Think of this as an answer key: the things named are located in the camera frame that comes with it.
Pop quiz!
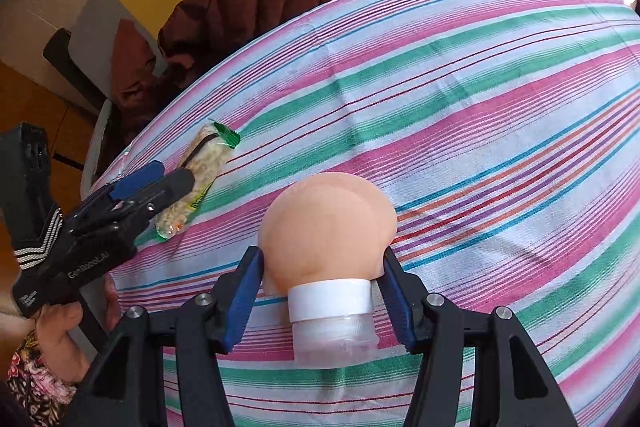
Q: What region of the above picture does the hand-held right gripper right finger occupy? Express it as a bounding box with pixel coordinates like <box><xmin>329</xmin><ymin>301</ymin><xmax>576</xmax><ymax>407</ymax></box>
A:
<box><xmin>381</xmin><ymin>247</ymin><xmax>576</xmax><ymax>427</ymax></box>

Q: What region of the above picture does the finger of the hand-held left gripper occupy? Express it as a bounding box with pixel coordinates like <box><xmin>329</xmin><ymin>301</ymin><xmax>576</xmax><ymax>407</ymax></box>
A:
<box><xmin>69</xmin><ymin>161</ymin><xmax>166</xmax><ymax>222</ymax></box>
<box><xmin>70</xmin><ymin>169</ymin><xmax>197</xmax><ymax>250</ymax></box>

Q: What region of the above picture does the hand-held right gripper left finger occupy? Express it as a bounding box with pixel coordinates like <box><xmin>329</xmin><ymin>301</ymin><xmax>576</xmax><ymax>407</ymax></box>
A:
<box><xmin>75</xmin><ymin>247</ymin><xmax>266</xmax><ymax>427</ymax></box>

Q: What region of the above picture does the green-edged clear snack packet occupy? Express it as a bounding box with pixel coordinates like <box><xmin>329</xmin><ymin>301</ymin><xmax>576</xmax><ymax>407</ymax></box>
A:
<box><xmin>154</xmin><ymin>119</ymin><xmax>242</xmax><ymax>240</ymax></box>

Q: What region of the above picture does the orange round bottle clear cap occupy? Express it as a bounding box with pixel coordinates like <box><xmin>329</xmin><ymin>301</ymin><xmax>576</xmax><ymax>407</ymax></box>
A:
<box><xmin>257</xmin><ymin>172</ymin><xmax>399</xmax><ymax>368</ymax></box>

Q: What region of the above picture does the person's left forearm floral sleeve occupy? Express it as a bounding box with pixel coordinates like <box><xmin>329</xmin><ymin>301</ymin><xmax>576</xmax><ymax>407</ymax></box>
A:
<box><xmin>5</xmin><ymin>332</ymin><xmax>81</xmax><ymax>427</ymax></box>

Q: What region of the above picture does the person's left hand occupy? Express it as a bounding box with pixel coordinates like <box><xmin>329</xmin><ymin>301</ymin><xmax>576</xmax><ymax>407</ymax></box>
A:
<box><xmin>37</xmin><ymin>276</ymin><xmax>124</xmax><ymax>384</ymax></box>

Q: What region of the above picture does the wooden panelled wardrobe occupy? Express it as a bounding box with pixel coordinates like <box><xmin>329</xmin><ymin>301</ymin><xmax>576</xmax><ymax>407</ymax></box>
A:
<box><xmin>0</xmin><ymin>62</ymin><xmax>101</xmax><ymax>208</ymax></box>

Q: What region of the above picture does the striped tablecloth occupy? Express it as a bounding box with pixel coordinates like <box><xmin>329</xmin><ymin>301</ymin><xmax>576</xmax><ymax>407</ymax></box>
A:
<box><xmin>92</xmin><ymin>0</ymin><xmax>640</xmax><ymax>427</ymax></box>

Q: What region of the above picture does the maroon padded jacket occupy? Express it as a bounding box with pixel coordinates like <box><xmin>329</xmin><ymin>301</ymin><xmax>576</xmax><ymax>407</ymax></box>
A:
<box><xmin>112</xmin><ymin>0</ymin><xmax>371</xmax><ymax>132</ymax></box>

